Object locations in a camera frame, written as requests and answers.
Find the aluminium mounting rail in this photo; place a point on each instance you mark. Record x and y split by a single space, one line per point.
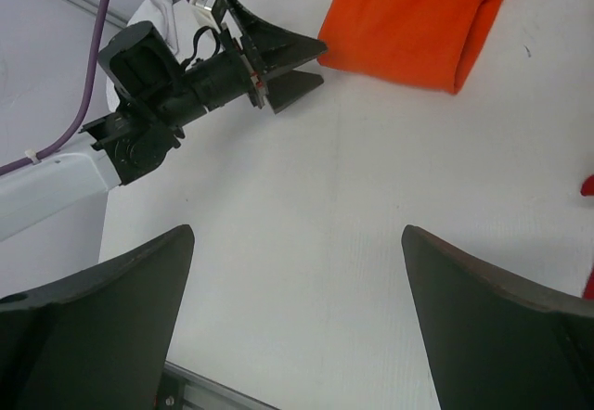
180 389

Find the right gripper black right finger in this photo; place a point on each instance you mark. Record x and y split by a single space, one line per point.
494 339

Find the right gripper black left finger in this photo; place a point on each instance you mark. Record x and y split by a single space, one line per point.
97 339

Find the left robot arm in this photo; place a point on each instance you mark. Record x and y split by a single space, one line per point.
158 97

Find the orange t shirt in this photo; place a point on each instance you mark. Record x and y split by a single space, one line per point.
429 44

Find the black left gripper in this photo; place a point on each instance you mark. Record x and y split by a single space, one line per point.
236 66

